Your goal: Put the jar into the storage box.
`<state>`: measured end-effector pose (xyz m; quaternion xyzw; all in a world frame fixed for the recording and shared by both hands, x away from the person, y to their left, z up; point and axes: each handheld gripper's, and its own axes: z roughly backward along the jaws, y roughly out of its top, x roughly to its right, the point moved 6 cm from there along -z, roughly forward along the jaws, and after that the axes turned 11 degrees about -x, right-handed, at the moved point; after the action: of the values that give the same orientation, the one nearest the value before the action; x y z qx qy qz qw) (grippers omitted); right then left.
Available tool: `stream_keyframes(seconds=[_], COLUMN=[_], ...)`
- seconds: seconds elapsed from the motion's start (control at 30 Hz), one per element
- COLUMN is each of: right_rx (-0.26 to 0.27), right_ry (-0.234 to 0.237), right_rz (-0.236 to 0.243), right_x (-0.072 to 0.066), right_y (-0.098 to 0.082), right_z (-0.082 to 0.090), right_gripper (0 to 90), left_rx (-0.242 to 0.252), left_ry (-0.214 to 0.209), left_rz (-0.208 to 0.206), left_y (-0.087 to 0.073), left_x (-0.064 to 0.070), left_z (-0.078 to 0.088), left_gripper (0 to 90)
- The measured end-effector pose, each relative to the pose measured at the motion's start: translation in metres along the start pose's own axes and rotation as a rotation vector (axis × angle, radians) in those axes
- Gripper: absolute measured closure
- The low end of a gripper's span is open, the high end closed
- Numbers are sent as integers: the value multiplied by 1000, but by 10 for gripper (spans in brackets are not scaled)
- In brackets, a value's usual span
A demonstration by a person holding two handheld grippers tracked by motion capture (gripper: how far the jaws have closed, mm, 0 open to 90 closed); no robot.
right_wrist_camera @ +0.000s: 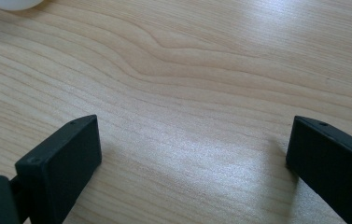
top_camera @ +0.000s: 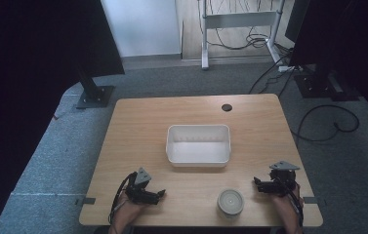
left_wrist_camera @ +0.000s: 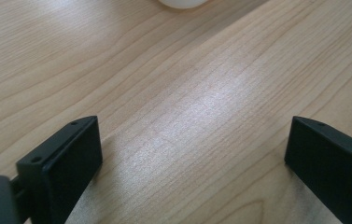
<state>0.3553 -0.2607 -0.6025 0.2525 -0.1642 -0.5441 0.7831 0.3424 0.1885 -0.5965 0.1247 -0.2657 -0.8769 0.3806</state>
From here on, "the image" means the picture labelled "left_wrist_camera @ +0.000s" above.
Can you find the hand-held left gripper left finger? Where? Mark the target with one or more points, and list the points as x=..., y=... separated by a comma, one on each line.
x=64, y=168

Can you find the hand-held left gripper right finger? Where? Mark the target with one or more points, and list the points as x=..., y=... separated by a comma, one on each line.
x=332, y=168

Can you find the white round object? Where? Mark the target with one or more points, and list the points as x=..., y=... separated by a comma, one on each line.
x=183, y=3

